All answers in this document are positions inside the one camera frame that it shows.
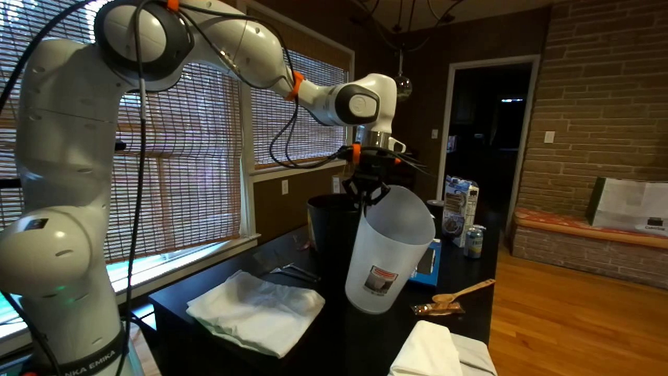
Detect blue and white carton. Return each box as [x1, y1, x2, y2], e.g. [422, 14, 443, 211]
[442, 175, 480, 248]

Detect window with bamboo blind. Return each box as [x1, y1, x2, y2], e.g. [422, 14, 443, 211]
[0, 0, 260, 343]
[245, 44, 356, 182]

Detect white plastic waste bin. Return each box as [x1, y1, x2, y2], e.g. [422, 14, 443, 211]
[344, 184, 436, 315]

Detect drink can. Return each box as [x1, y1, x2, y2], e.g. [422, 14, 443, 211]
[464, 225, 486, 260]

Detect patterned bench cushion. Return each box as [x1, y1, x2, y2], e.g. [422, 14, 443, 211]
[514, 207, 668, 250]

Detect brown snack packet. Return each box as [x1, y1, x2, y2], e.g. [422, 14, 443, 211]
[410, 301, 466, 316]

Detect wooden spoon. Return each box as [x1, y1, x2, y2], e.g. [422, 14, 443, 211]
[432, 278, 497, 305]

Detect folded white cloth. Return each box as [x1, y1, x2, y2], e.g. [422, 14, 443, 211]
[387, 320, 464, 376]
[186, 269, 326, 359]

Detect black tongs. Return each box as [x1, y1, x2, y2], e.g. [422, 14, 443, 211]
[270, 262, 320, 284]

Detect black chandelier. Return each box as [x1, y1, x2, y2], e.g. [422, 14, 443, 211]
[349, 0, 470, 103]

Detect doorway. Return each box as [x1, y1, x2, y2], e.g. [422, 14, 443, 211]
[436, 54, 542, 233]

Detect white paper bag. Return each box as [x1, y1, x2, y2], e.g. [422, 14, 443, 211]
[586, 176, 668, 237]

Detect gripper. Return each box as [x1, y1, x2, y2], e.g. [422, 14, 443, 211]
[342, 149, 401, 210]

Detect black waste bin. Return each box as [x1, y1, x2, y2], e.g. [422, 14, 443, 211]
[306, 194, 366, 268]

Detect light grey cloth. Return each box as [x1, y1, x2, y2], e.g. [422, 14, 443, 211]
[450, 333, 498, 376]

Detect blue box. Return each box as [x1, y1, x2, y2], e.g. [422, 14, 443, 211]
[408, 239, 443, 287]

